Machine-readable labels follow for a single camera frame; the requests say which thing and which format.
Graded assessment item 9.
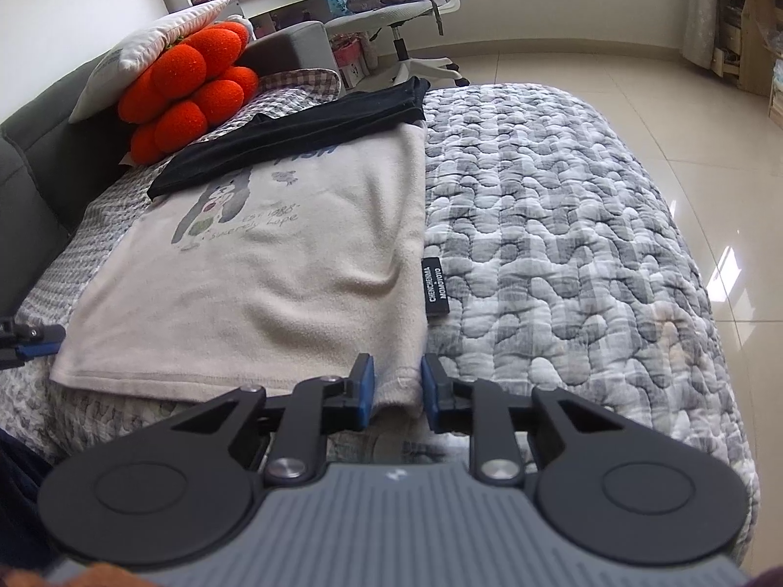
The grey checked quilt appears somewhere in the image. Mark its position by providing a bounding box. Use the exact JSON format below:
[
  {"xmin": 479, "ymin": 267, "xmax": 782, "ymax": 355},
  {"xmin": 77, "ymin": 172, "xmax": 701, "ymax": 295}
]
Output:
[{"xmin": 0, "ymin": 67, "xmax": 762, "ymax": 564}]

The grey office chair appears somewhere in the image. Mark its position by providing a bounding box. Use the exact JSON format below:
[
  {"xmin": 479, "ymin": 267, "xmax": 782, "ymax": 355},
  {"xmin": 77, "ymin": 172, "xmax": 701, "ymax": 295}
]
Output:
[{"xmin": 324, "ymin": 0, "xmax": 472, "ymax": 88}]

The beige printed sweatshirt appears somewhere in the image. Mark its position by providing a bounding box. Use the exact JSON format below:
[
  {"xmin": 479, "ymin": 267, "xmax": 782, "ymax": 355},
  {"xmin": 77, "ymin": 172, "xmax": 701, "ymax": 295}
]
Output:
[{"xmin": 50, "ymin": 125, "xmax": 450, "ymax": 420}]

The white pillow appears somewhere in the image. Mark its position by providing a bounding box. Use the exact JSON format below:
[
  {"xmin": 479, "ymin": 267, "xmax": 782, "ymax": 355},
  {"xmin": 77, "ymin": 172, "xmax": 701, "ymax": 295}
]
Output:
[{"xmin": 69, "ymin": 0, "xmax": 230, "ymax": 124}]

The grey curtain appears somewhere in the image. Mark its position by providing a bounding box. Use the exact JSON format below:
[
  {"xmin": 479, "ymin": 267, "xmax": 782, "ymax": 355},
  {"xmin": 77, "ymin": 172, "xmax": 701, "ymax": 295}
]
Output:
[{"xmin": 682, "ymin": 0, "xmax": 726, "ymax": 68}]

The white pink storage box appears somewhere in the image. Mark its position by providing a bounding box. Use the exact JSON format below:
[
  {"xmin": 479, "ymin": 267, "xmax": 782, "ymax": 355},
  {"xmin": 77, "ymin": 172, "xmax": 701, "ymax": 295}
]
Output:
[{"xmin": 333, "ymin": 37, "xmax": 374, "ymax": 90}]

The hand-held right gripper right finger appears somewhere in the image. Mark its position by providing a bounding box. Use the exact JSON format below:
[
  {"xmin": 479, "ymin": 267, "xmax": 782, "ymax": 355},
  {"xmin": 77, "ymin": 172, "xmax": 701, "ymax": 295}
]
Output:
[{"xmin": 422, "ymin": 355, "xmax": 603, "ymax": 484}]

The black top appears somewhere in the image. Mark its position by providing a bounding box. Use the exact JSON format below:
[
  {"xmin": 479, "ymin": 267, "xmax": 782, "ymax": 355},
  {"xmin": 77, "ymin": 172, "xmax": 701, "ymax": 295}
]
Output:
[{"xmin": 147, "ymin": 76, "xmax": 427, "ymax": 200}]

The wooden shelf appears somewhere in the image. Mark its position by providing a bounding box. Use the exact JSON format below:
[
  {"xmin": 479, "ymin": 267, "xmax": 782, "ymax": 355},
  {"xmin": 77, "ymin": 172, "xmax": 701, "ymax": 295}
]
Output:
[{"xmin": 713, "ymin": 0, "xmax": 783, "ymax": 99}]

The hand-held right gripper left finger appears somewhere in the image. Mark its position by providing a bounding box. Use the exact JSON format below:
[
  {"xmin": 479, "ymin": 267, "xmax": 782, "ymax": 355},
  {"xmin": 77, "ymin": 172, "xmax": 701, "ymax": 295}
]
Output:
[{"xmin": 165, "ymin": 353, "xmax": 375, "ymax": 484}]

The grey sofa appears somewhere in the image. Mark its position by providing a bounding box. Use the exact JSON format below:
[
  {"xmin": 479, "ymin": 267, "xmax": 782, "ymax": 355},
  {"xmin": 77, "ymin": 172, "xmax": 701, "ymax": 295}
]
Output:
[{"xmin": 0, "ymin": 21, "xmax": 334, "ymax": 319}]

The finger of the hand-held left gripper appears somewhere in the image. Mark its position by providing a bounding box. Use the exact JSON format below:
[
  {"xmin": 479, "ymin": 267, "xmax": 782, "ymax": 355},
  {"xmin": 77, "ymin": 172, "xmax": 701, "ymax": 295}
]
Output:
[
  {"xmin": 0, "ymin": 342, "xmax": 62, "ymax": 369},
  {"xmin": 0, "ymin": 318, "xmax": 67, "ymax": 346}
]

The orange plush cushion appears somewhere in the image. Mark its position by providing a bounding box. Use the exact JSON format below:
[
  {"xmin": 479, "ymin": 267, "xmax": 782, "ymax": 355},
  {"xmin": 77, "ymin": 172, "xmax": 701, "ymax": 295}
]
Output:
[{"xmin": 116, "ymin": 21, "xmax": 261, "ymax": 166}]

